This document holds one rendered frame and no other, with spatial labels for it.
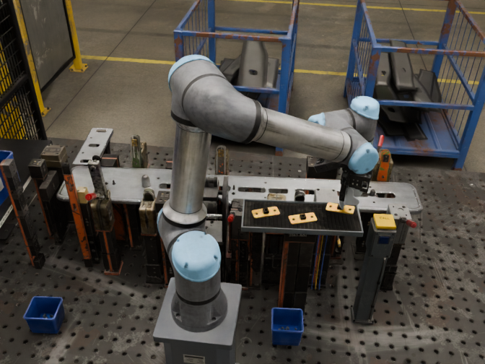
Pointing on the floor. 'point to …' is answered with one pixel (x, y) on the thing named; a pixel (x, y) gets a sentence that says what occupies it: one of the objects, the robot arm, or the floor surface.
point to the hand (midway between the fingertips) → (341, 203)
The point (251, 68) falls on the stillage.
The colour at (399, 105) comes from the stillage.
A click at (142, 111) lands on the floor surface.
